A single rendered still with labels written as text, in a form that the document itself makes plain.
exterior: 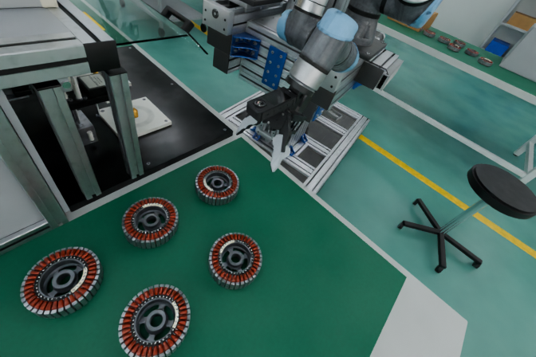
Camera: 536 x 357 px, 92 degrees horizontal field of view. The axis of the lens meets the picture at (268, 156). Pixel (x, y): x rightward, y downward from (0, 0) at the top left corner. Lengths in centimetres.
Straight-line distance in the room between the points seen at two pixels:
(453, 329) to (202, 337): 55
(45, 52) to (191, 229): 42
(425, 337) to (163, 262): 58
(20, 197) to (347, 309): 66
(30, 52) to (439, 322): 89
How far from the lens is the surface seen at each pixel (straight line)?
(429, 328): 76
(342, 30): 57
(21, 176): 58
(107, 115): 88
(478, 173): 178
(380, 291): 72
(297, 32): 70
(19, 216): 67
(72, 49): 48
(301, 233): 69
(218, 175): 71
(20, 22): 55
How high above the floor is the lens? 132
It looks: 44 degrees down
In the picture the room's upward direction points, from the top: 18 degrees clockwise
